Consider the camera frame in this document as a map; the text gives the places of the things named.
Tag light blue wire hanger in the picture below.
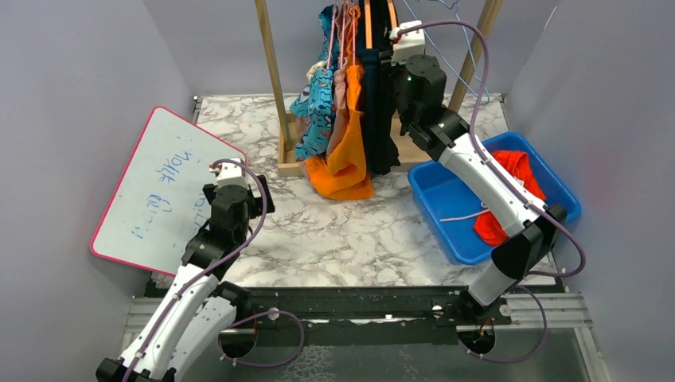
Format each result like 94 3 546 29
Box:
400 0 491 105

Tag black shorts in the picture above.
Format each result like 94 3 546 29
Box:
369 0 404 177

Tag orange hanger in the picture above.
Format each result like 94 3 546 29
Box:
357 0 399 51

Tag red-orange shorts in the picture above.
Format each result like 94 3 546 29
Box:
440 150 548 248

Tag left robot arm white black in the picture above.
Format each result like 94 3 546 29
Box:
96 170 274 381

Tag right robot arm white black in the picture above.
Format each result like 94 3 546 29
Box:
392 54 568 324

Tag navy shorts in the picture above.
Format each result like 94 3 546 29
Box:
357 49 379 177

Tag pink beige shorts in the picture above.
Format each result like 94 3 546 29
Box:
295 0 352 159

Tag orange shorts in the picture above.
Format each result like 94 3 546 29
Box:
304 5 376 201

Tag pink hanger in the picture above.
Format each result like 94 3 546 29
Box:
320 1 360 72

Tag wooden clothes rack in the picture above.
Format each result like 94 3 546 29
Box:
255 0 503 177

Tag blue plastic bin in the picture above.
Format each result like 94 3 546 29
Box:
408 132 582 265

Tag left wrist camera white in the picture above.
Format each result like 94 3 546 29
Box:
209 163 249 189

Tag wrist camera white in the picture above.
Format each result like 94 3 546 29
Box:
389 20 426 66
209 163 249 189

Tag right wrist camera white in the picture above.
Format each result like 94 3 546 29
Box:
389 20 426 66

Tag whiteboard with pink frame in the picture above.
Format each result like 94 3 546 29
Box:
90 106 248 275

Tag black mounting rail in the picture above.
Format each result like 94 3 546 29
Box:
142 284 529 349

